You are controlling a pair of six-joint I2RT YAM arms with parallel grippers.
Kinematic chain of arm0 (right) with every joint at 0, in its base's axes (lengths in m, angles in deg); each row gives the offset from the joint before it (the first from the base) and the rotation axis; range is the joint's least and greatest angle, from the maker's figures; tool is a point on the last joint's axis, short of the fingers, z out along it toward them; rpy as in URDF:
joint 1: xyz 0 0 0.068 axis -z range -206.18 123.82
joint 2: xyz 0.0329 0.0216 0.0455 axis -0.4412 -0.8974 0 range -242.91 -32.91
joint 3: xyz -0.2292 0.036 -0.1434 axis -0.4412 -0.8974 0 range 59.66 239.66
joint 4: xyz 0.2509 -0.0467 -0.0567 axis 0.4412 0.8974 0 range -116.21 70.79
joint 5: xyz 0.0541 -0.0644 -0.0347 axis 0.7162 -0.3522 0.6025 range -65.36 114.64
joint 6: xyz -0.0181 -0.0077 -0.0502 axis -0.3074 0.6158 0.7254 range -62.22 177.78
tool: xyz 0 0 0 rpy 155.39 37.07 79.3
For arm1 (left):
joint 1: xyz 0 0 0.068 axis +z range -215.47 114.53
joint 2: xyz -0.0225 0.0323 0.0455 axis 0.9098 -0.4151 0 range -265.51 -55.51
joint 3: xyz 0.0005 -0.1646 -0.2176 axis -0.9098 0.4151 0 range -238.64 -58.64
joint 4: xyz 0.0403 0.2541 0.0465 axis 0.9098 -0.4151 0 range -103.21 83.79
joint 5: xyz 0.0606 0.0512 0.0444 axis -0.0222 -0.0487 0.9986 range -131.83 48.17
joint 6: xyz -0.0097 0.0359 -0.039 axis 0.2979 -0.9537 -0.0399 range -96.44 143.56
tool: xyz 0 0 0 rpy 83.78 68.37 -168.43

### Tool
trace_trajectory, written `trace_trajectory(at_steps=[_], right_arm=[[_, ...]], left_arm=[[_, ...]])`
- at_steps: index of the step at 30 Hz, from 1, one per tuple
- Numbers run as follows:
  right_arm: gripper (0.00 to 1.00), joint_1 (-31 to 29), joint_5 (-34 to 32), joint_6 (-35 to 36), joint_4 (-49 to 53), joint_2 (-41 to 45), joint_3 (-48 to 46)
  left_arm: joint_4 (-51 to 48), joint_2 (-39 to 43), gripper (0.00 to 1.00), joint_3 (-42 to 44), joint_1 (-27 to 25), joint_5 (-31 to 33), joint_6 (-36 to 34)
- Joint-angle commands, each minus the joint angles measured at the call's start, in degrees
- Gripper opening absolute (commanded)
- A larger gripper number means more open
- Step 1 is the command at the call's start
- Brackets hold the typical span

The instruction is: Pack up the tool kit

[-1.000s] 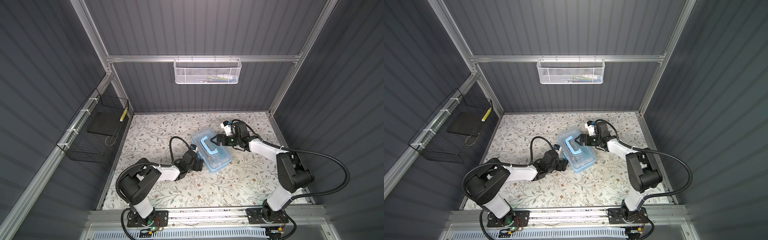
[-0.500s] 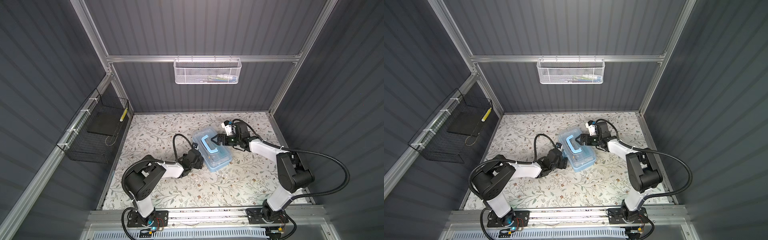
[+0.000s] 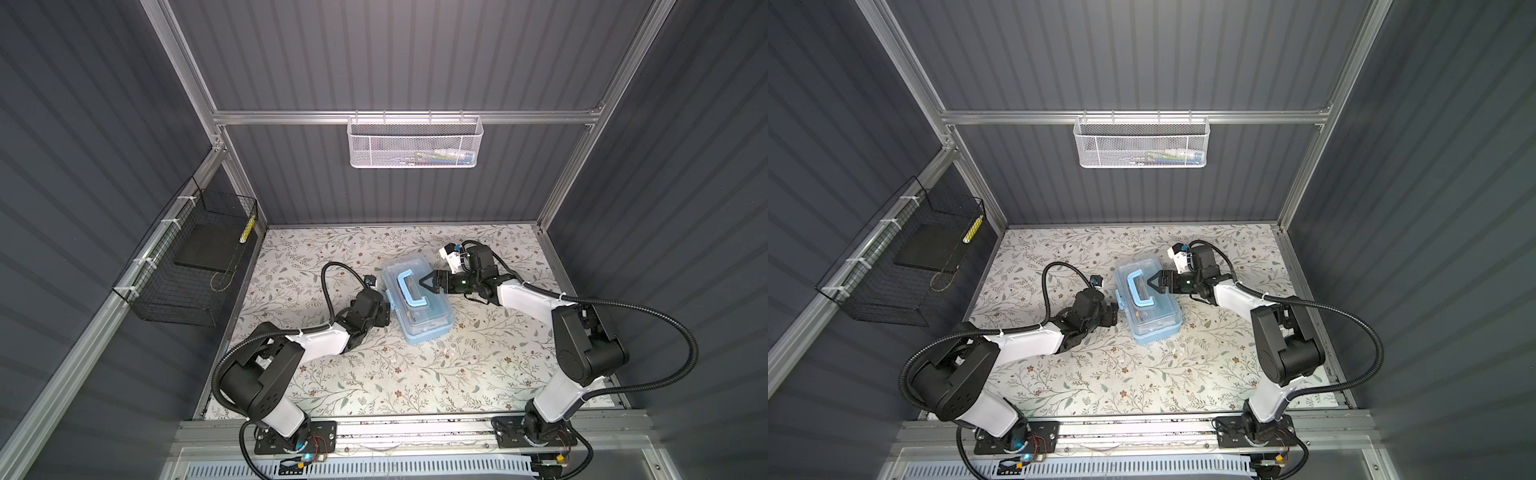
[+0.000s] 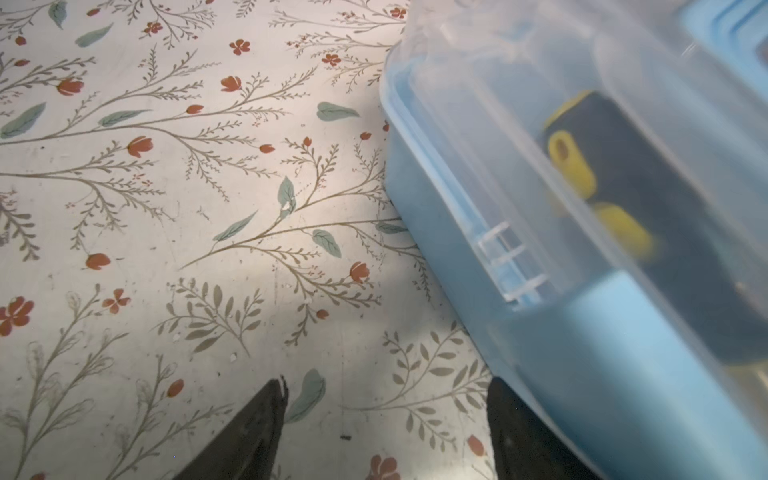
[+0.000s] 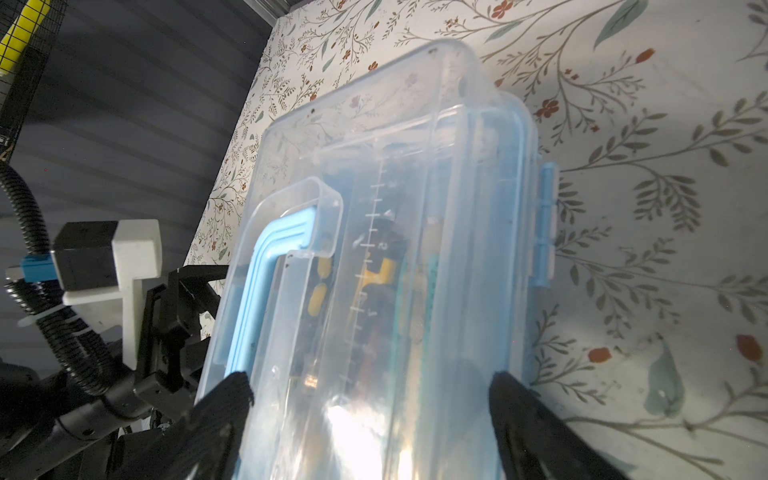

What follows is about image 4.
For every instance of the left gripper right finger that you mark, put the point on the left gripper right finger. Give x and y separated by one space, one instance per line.
524 448

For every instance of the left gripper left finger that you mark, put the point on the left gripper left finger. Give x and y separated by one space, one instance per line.
247 446

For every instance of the black yellow screwdriver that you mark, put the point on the black yellow screwdriver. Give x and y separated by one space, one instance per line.
657 219

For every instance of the blue plastic tool box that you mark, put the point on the blue plastic tool box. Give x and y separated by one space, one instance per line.
540 336

